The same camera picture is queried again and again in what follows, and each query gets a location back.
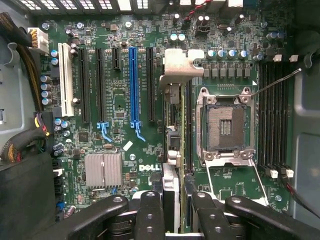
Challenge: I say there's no black plastic shroud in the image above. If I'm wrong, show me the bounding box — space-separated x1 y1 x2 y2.
0 149 57 240

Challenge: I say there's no long black expansion slot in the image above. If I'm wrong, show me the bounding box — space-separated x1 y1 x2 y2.
145 46 156 123
95 47 113 143
78 47 91 124

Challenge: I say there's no braided power cable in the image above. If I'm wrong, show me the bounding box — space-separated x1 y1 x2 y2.
0 12 50 112
0 112 55 165

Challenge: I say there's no black RAM slot bank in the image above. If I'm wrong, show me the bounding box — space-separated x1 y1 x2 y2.
185 78 195 175
257 61 295 179

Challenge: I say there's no open PC case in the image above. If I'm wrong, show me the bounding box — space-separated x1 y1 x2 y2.
0 0 320 240

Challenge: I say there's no CPU socket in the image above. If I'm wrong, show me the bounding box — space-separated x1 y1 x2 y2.
196 86 256 168

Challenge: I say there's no black looped wire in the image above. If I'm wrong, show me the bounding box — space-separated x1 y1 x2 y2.
279 172 320 220

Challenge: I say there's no green motherboard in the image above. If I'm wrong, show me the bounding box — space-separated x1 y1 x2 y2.
37 0 295 216

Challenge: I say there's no grey chipset heat sink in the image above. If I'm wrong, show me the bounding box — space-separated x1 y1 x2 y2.
84 152 124 190

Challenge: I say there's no blue expansion slot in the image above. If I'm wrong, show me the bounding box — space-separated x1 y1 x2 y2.
128 46 147 143

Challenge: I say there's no grey power supply unit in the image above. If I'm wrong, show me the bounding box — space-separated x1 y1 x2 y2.
0 32 38 151

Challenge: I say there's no locking lever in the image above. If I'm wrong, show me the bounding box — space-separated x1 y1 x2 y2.
248 67 303 98

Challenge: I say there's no short black expansion slot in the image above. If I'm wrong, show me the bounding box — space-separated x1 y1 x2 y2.
111 46 121 71

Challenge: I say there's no white expansion slot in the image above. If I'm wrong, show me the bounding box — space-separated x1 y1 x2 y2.
57 42 75 118

